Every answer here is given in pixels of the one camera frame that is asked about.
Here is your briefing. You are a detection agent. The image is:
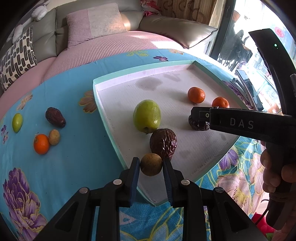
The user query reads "wrinkled dark red date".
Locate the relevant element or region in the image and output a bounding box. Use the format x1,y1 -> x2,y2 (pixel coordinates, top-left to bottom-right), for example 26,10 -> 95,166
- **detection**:
188,115 -> 210,131

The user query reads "brown longan fruit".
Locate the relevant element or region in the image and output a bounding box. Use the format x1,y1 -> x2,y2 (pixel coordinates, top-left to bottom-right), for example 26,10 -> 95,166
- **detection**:
140,153 -> 163,176

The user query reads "elongated dark red date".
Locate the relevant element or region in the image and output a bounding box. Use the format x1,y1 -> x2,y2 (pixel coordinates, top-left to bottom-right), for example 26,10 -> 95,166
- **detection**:
45,107 -> 66,128

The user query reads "small green fruit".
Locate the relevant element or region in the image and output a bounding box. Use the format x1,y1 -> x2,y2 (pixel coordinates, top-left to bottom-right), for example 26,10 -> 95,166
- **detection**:
12,113 -> 23,133

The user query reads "person's right hand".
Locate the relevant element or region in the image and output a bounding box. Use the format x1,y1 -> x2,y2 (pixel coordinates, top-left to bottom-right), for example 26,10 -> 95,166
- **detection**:
260,141 -> 295,202

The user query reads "orange mandarin near rim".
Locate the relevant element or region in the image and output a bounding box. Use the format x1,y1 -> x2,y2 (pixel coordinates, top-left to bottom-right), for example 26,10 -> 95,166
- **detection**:
212,96 -> 230,108

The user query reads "blue floral tablecloth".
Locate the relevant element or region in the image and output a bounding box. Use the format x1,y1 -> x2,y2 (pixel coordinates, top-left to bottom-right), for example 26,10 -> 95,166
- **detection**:
1,49 -> 264,240

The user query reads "orange mandarin on cloth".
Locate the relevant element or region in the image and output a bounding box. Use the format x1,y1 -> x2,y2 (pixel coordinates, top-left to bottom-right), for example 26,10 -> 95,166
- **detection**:
33,134 -> 50,155

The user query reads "small brown longan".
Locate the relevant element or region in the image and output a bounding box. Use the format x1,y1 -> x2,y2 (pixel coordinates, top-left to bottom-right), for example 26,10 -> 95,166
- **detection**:
48,129 -> 60,146

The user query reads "orange mandarin in tray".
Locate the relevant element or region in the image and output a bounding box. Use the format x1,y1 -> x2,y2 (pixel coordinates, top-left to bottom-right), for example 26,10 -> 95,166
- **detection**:
187,87 -> 206,104

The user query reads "dark red date in tray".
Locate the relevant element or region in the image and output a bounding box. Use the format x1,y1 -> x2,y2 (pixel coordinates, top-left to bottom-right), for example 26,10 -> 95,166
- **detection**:
149,128 -> 178,160

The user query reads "large green fruit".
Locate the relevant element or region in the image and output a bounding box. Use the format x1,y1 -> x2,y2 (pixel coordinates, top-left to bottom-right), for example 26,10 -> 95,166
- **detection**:
133,99 -> 162,134

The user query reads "white tray teal rim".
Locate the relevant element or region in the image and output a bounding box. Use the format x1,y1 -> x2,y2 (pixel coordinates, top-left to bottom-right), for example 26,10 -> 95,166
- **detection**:
92,60 -> 250,207

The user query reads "brown patterned curtain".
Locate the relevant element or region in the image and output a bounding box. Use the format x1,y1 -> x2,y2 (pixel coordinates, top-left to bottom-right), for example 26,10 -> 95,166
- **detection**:
157,0 -> 217,25

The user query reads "pink sofa cover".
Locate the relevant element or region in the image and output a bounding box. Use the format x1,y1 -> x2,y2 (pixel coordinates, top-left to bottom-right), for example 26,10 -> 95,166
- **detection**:
1,31 -> 183,117

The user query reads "black white patterned cushion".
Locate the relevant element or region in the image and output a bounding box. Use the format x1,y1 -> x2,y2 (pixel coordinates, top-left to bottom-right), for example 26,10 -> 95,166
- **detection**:
1,26 -> 37,92

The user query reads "pink floral cloth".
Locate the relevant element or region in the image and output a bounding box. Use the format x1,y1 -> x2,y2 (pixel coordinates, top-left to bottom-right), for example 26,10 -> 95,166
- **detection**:
140,0 -> 162,16

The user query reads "grey leather sofa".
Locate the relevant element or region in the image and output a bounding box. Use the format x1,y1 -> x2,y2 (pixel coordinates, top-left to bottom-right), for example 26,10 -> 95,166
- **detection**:
0,0 -> 219,63

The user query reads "pink square cushion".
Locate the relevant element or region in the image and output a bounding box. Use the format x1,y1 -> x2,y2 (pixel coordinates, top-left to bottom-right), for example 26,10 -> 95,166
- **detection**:
66,3 -> 127,49

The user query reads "grey white plush toy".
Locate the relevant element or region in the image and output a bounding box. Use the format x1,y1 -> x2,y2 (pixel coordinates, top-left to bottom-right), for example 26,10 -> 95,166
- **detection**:
6,0 -> 51,43

